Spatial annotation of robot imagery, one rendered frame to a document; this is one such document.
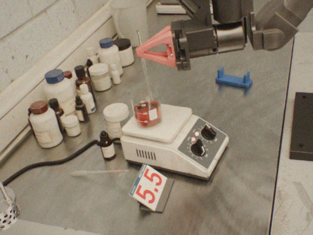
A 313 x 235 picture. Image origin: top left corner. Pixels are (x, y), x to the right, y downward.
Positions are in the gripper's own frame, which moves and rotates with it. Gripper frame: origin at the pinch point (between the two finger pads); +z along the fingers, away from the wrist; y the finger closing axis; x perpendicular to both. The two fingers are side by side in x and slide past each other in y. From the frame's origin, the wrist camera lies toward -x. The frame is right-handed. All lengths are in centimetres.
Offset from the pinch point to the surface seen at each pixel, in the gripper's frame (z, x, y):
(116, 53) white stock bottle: 12.3, 16.6, -39.7
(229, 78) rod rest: -19.4, 24.4, -27.9
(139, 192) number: 4.2, 21.4, 16.3
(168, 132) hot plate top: -2.8, 16.0, 5.6
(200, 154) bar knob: -8.6, 20.0, 9.1
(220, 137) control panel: -13.1, 21.7, 2.4
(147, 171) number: 2.6, 21.3, 10.5
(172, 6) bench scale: -6, 22, -89
